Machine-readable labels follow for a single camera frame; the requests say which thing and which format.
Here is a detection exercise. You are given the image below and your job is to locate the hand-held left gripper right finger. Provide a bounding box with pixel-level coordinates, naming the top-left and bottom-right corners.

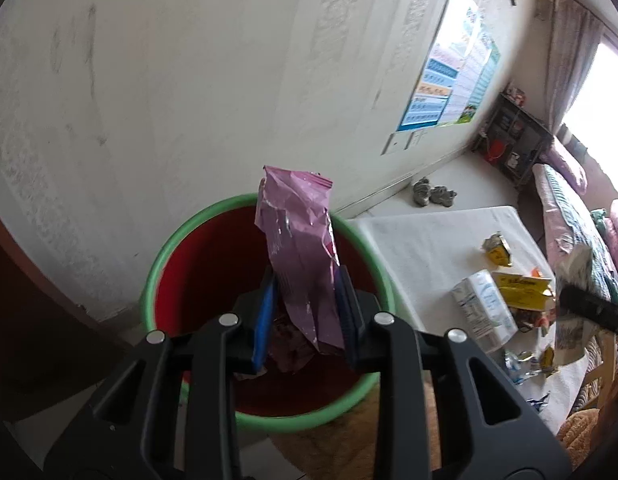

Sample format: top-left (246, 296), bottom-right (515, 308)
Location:
top-left (335, 266), bottom-right (574, 480)

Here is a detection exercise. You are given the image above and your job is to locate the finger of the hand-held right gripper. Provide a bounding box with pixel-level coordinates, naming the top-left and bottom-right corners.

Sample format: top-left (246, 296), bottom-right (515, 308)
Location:
top-left (559, 284), bottom-right (618, 338)

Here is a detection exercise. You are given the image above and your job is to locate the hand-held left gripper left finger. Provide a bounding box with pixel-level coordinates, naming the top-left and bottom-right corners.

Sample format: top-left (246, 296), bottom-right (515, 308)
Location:
top-left (44, 266), bottom-right (279, 480)

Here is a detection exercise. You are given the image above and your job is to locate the white plastic wrapper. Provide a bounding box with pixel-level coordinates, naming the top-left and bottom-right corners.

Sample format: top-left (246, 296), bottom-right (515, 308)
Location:
top-left (553, 245), bottom-right (597, 356)

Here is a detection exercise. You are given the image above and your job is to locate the red bucket with green rim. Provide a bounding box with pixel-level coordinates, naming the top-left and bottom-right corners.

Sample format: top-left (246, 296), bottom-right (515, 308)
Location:
top-left (139, 193), bottom-right (397, 433)

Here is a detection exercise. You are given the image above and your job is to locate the pink foil wrapper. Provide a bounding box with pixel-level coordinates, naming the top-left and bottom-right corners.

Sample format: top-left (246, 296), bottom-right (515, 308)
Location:
top-left (254, 164), bottom-right (342, 353)

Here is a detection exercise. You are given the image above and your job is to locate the crumpled purple wrapper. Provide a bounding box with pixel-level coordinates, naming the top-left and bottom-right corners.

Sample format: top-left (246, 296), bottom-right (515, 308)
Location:
top-left (266, 310), bottom-right (320, 373)

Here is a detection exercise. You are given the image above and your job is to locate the small yellow candy wrapper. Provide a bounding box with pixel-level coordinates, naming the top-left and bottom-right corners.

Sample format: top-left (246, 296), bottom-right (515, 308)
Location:
top-left (539, 345), bottom-right (560, 376)

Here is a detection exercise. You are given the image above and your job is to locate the yellow snack packet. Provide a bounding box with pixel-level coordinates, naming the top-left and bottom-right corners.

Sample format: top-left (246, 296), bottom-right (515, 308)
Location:
top-left (490, 270), bottom-right (557, 311)

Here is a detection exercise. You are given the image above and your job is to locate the clear blue crumpled wrapper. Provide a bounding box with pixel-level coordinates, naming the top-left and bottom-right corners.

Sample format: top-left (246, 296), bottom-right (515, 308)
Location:
top-left (504, 350), bottom-right (540, 383)

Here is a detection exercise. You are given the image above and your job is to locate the plaid bed blanket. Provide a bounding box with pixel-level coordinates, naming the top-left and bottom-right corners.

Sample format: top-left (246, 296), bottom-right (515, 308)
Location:
top-left (532, 162), bottom-right (618, 311)

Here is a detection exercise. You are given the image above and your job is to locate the white carton box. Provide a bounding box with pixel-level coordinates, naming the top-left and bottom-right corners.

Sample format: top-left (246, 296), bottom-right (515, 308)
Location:
top-left (450, 269), bottom-right (519, 351)

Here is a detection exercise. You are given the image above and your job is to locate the crumpled yellow wrapper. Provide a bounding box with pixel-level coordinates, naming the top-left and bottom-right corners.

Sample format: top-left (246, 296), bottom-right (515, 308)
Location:
top-left (482, 231), bottom-right (514, 267)

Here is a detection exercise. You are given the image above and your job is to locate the purple pillow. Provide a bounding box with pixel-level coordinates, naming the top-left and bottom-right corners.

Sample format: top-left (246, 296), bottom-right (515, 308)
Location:
top-left (549, 135), bottom-right (588, 196)

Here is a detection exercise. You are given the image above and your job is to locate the dark storage shelf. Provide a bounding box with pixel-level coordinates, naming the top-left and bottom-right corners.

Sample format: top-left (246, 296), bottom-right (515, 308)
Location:
top-left (472, 91), bottom-right (555, 188)

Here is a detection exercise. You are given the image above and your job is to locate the small red pail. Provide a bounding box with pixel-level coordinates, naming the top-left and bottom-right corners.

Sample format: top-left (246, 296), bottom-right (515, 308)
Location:
top-left (484, 137), bottom-right (508, 164)

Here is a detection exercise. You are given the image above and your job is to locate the bright window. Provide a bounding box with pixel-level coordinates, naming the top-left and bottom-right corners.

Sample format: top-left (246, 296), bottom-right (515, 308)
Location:
top-left (559, 30), bottom-right (618, 161)

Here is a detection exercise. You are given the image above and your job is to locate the dark brown wooden cabinet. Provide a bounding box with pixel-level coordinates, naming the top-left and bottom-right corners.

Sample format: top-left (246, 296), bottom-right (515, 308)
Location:
top-left (0, 205), bottom-right (134, 426)

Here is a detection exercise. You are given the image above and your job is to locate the sheer striped curtain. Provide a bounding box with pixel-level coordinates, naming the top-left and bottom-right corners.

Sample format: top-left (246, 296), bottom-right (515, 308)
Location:
top-left (544, 0), bottom-right (607, 133)

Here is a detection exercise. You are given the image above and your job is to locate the wooden bed frame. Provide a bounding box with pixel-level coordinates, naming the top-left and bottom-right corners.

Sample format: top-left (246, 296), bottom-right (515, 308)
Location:
top-left (596, 332), bottom-right (618, 411)

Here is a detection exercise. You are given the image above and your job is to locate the blue-bordered wall poster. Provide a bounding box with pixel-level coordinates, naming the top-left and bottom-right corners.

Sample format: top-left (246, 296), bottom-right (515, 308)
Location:
top-left (395, 42), bottom-right (462, 134)

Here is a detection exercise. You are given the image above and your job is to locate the green-bordered wall poster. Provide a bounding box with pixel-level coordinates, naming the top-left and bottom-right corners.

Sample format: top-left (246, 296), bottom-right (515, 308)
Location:
top-left (461, 25), bottom-right (501, 125)

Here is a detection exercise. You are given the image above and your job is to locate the white chart wall poster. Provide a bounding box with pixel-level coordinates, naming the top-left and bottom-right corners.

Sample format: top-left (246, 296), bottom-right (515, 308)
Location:
top-left (446, 5), bottom-right (487, 123)

